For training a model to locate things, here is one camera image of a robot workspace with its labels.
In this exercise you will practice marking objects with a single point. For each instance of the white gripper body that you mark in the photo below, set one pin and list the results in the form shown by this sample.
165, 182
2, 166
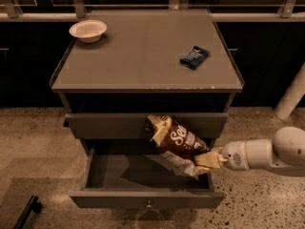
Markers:
233, 156

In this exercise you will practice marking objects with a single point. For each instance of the brown chip bag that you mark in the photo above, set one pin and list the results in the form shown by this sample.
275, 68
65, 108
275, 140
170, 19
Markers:
178, 145

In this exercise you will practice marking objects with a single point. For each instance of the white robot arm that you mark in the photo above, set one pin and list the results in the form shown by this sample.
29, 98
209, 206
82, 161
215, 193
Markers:
283, 155

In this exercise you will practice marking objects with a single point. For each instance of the grey drawer cabinet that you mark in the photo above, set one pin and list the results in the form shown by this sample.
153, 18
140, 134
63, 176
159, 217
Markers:
134, 69

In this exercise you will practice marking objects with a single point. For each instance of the open middle grey drawer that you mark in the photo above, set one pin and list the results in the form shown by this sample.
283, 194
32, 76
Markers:
114, 180

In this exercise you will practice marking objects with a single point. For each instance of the dark blue snack packet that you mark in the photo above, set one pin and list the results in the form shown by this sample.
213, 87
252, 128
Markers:
194, 58

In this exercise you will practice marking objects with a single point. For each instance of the white paper bowl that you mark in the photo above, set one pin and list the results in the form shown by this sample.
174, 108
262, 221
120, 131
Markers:
88, 31

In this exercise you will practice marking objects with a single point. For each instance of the white post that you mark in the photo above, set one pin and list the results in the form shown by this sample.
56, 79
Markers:
292, 96

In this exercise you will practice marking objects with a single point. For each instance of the metal railing frame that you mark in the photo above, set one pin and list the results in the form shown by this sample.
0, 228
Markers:
219, 10

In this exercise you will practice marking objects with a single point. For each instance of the black bar handle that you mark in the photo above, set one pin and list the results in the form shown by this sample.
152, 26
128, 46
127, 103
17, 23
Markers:
33, 205

